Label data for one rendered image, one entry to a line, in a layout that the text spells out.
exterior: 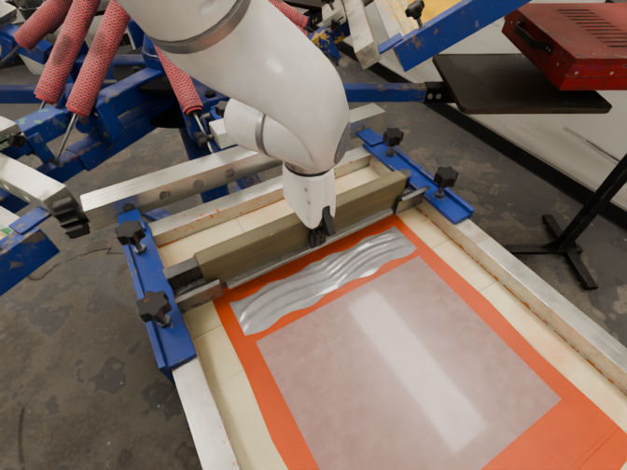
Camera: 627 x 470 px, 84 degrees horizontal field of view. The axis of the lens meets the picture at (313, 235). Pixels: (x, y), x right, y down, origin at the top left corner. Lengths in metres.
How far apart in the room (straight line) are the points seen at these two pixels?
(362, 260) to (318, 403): 0.26
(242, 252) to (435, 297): 0.34
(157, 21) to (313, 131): 0.14
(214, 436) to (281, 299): 0.22
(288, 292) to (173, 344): 0.20
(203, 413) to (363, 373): 0.23
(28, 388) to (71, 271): 0.59
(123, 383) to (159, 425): 0.25
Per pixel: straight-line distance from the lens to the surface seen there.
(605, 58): 1.27
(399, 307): 0.62
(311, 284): 0.62
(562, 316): 0.68
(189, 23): 0.26
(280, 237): 0.58
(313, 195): 0.51
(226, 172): 0.79
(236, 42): 0.28
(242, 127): 0.40
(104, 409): 1.74
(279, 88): 0.29
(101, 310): 1.97
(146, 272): 0.65
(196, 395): 0.54
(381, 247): 0.68
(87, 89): 1.05
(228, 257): 0.56
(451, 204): 0.75
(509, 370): 0.63
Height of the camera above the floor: 1.48
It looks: 49 degrees down
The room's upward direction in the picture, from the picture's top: straight up
